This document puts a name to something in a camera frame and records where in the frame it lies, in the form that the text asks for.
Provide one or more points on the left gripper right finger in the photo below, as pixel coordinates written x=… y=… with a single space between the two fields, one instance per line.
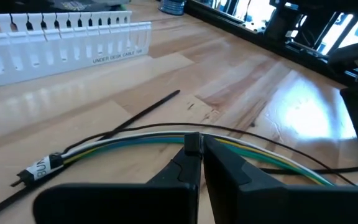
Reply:
x=259 y=205

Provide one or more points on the black zip tie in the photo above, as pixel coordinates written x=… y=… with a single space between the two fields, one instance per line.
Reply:
x=141 y=114

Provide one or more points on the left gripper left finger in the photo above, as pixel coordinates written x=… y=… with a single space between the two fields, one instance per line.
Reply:
x=120 y=205

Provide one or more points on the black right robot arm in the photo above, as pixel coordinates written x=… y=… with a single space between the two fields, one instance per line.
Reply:
x=278 y=21

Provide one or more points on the black grey work glove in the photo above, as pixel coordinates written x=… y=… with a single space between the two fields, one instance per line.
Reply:
x=73 y=6

